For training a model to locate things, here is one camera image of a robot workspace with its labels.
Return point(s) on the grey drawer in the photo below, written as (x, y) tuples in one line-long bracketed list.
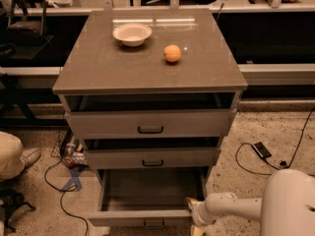
[(150, 124), (151, 198), (155, 157)]

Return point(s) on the white bowl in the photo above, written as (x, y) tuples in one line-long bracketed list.
[(133, 34)]

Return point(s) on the black device on floor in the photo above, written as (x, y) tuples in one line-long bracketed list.
[(261, 150)]

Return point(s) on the person leg beige trousers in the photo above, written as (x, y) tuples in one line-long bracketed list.
[(11, 150)]

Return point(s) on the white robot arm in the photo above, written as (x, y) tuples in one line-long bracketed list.
[(287, 207)]

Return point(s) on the clutter beside cabinet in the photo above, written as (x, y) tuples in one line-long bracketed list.
[(69, 150)]

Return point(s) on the black stand base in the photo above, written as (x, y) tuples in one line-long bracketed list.
[(12, 201)]

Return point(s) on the grey shoe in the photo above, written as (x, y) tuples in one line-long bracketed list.
[(30, 156)]

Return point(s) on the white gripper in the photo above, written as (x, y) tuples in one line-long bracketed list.
[(199, 210)]

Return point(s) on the grey drawer cabinet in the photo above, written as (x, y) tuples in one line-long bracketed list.
[(104, 75)]

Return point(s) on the black chair background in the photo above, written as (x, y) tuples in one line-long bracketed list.
[(25, 35)]

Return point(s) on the orange fruit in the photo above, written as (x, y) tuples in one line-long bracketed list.
[(172, 53)]

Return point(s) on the blue tape cross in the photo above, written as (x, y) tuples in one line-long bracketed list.
[(74, 182)]

